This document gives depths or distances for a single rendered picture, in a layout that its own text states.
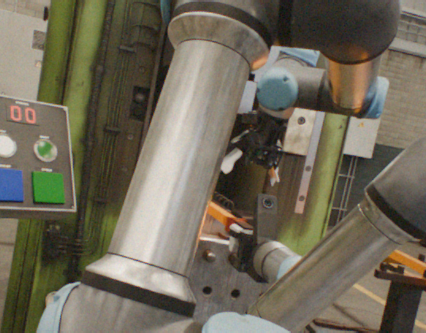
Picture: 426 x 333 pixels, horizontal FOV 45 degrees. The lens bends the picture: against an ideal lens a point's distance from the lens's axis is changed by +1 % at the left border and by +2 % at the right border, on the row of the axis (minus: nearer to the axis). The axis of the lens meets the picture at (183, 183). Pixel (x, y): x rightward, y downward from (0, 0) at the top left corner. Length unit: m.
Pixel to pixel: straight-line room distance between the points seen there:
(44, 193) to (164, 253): 0.77
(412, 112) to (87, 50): 8.12
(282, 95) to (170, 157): 0.47
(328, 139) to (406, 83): 7.51
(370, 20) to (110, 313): 0.39
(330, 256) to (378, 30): 0.30
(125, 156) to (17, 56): 5.13
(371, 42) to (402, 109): 8.61
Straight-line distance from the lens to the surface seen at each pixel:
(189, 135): 0.50
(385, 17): 0.61
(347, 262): 0.73
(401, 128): 9.23
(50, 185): 1.24
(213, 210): 1.35
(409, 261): 1.57
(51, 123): 1.31
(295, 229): 1.74
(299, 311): 0.77
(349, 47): 0.60
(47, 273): 1.61
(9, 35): 6.63
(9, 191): 1.19
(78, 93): 1.52
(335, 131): 1.76
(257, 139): 1.12
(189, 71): 0.53
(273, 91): 0.94
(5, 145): 1.23
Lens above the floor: 1.22
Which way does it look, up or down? 7 degrees down
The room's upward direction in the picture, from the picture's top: 11 degrees clockwise
